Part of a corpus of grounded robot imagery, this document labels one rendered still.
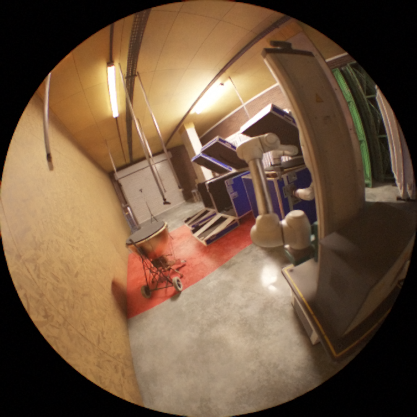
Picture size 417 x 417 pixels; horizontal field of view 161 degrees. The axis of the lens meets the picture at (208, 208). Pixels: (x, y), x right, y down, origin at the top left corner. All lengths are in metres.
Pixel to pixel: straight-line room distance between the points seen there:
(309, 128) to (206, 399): 1.73
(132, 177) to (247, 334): 8.01
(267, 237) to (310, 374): 1.06
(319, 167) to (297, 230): 0.37
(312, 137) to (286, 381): 1.44
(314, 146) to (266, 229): 0.54
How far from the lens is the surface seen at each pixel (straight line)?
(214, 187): 3.60
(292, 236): 0.92
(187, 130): 5.82
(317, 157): 0.75
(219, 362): 1.38
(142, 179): 8.27
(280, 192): 1.68
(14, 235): 1.28
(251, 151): 1.03
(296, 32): 3.08
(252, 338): 1.39
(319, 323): 1.06
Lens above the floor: 1.28
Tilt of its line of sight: 14 degrees down
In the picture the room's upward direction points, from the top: 22 degrees counter-clockwise
